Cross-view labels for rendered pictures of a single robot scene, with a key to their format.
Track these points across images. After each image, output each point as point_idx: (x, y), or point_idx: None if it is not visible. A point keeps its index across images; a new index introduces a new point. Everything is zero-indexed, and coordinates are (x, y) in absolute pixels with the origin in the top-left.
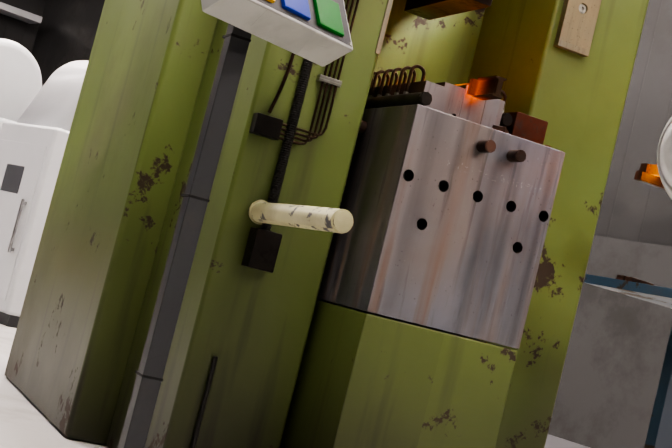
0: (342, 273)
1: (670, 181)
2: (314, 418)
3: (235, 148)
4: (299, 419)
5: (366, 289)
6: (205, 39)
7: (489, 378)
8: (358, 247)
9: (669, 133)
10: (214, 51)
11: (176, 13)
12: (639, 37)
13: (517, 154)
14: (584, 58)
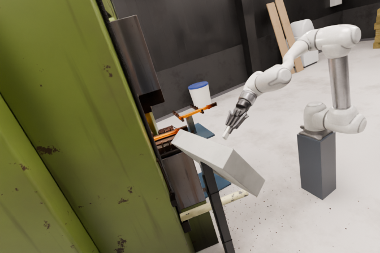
0: (182, 201)
1: (360, 132)
2: (198, 229)
3: (168, 216)
4: (190, 235)
5: (201, 196)
6: (68, 207)
7: None
8: (186, 192)
9: (362, 126)
10: (84, 205)
11: (54, 216)
12: None
13: None
14: None
